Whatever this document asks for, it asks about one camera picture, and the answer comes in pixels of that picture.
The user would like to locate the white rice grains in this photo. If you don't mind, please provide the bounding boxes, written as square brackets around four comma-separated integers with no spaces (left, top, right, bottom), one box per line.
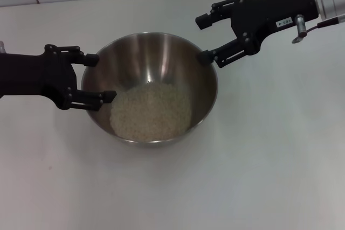
[108,82,193,143]

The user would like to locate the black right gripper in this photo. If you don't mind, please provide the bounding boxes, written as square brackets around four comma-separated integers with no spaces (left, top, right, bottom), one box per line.
[195,0,321,69]

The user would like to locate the right gripper cable with plug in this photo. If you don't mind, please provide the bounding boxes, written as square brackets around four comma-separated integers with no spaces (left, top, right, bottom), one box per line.
[291,13,345,45]

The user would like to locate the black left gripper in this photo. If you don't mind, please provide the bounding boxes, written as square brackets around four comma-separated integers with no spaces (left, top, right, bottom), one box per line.
[0,44,118,113]

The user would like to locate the stainless steel mixing bowl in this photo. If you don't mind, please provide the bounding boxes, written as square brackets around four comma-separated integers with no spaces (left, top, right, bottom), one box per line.
[80,32,218,143]

